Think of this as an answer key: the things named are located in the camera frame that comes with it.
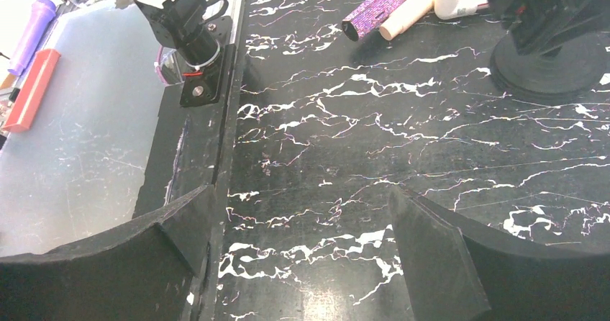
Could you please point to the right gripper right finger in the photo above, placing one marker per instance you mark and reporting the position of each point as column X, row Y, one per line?
column 456, row 268

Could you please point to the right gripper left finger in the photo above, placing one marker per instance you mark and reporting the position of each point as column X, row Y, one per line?
column 150, row 268

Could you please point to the black round-base microphone stand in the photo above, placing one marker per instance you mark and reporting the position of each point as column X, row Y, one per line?
column 552, row 53

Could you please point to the purple glitter microphone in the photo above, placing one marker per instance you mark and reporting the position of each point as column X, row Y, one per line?
column 368, row 16

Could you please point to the pink microphone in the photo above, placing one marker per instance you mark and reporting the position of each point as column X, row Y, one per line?
column 405, row 16

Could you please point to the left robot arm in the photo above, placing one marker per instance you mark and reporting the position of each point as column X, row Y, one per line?
column 184, row 26

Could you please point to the red plastic block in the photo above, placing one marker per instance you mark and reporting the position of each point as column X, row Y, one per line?
column 23, row 112

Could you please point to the purple cylinder object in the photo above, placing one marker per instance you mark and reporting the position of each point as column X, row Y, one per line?
column 43, row 12

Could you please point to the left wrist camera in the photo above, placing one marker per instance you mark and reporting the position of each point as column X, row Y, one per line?
column 452, row 9

